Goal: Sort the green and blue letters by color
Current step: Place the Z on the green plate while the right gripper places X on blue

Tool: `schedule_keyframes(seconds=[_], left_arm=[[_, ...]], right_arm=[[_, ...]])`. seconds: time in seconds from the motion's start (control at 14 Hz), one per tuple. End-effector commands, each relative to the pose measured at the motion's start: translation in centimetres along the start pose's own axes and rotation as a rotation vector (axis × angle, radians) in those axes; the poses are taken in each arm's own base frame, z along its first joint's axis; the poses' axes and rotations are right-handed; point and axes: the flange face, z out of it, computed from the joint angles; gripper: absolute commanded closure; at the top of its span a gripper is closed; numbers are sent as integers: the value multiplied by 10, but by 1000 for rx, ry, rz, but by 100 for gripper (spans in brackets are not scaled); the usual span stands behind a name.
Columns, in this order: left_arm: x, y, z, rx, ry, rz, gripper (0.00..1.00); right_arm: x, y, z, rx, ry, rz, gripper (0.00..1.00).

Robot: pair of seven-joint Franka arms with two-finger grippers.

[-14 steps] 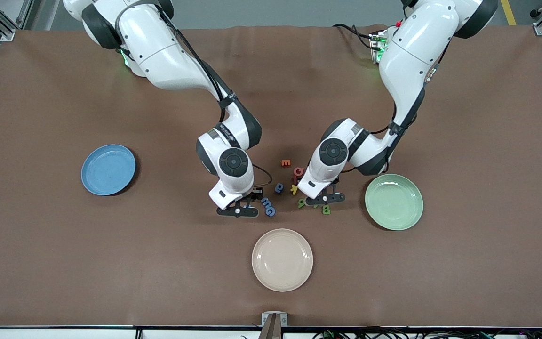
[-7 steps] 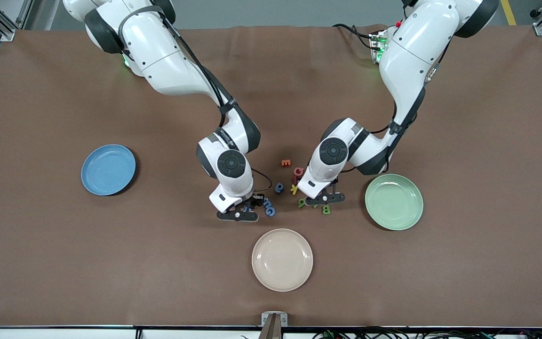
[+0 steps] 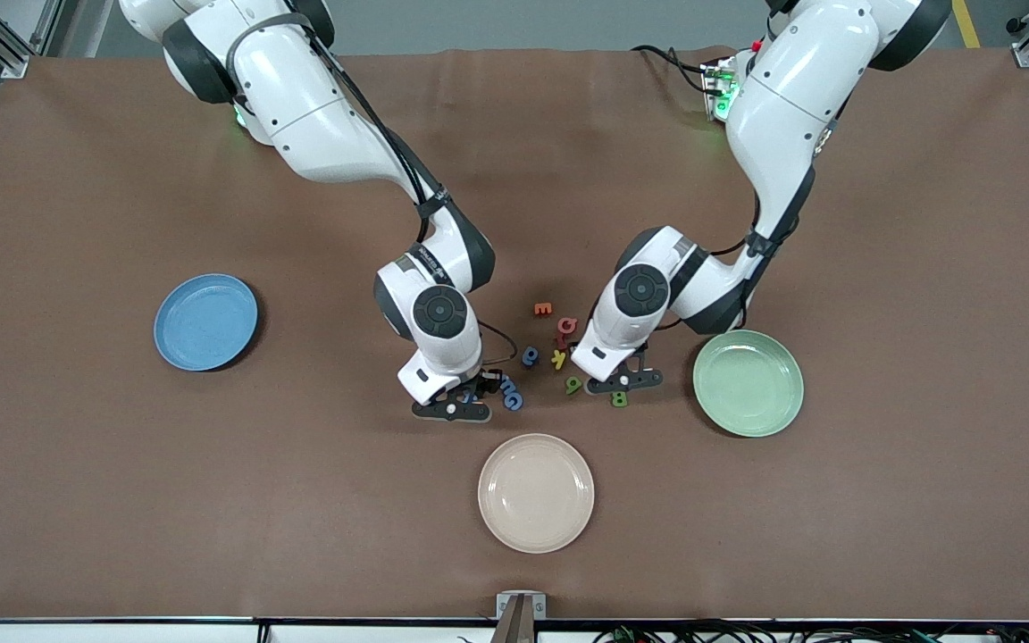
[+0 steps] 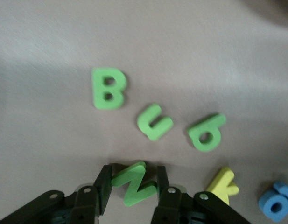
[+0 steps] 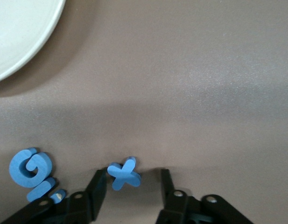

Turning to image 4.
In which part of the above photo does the green foam letter u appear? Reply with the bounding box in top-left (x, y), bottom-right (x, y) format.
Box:
top-left (136, 104), bottom-right (174, 141)

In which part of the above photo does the yellow foam letter k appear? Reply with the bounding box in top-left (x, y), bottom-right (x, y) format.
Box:
top-left (205, 167), bottom-right (240, 206)

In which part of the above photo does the green foam letter N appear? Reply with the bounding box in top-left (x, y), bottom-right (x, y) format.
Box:
top-left (111, 161), bottom-right (158, 207)

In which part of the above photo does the green foam letter B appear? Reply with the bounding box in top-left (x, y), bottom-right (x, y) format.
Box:
top-left (91, 67), bottom-right (128, 110)

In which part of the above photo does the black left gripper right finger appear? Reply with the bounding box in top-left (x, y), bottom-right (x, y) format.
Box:
top-left (150, 165), bottom-right (252, 224)

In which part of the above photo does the blue foam letter a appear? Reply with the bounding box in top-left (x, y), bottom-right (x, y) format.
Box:
top-left (258, 182), bottom-right (288, 222)

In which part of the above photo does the green foam letter g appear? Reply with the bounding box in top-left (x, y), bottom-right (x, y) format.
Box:
top-left (188, 113), bottom-right (227, 153)

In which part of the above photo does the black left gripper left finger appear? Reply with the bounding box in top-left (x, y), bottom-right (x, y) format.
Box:
top-left (0, 164), bottom-right (113, 224)

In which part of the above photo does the brown table cover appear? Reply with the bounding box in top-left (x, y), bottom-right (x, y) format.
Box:
top-left (0, 0), bottom-right (288, 224)

